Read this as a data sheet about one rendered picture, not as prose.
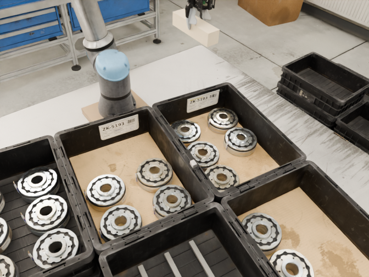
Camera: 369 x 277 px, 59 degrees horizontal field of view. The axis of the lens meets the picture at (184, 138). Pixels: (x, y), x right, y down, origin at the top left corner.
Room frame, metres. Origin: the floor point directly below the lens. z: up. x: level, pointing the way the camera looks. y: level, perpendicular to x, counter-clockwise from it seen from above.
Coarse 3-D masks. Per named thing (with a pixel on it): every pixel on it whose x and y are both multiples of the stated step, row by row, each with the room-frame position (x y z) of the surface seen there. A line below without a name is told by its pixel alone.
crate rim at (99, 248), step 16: (128, 112) 0.76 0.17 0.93; (80, 128) 0.68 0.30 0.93; (160, 128) 0.70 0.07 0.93; (176, 144) 0.63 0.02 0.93; (64, 160) 0.55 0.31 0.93; (80, 192) 0.45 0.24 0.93; (208, 192) 0.48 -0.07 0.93; (80, 208) 0.41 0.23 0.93; (192, 208) 0.43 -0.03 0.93; (160, 224) 0.38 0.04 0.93; (96, 240) 0.34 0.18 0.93; (112, 240) 0.34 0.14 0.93
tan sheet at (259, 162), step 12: (192, 120) 0.85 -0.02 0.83; (204, 120) 0.85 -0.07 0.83; (204, 132) 0.79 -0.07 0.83; (216, 144) 0.74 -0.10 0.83; (228, 156) 0.69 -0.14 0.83; (252, 156) 0.70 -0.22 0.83; (264, 156) 0.70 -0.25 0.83; (240, 168) 0.65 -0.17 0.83; (252, 168) 0.65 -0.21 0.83; (264, 168) 0.65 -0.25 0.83; (240, 180) 0.60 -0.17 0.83
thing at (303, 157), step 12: (228, 84) 0.93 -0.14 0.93; (180, 96) 0.85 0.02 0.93; (240, 96) 0.87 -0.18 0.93; (156, 108) 0.78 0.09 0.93; (252, 108) 0.81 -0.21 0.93; (264, 120) 0.76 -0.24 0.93; (276, 132) 0.71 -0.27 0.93; (180, 144) 0.64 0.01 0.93; (288, 144) 0.66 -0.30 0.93; (192, 156) 0.59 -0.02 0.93; (300, 156) 0.62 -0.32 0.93; (276, 168) 0.57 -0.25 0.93; (204, 180) 0.51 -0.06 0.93; (252, 180) 0.52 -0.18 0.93; (216, 192) 0.48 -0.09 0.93; (228, 192) 0.48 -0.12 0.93
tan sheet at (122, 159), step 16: (112, 144) 0.71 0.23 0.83; (128, 144) 0.72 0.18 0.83; (144, 144) 0.72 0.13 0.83; (80, 160) 0.64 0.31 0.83; (96, 160) 0.64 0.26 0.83; (112, 160) 0.65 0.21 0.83; (128, 160) 0.65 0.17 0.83; (80, 176) 0.58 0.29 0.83; (96, 176) 0.58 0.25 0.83; (128, 176) 0.59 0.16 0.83; (176, 176) 0.60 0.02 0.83; (128, 192) 0.53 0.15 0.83; (144, 192) 0.54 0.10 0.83; (144, 208) 0.49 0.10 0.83; (96, 224) 0.43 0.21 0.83; (144, 224) 0.44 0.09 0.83
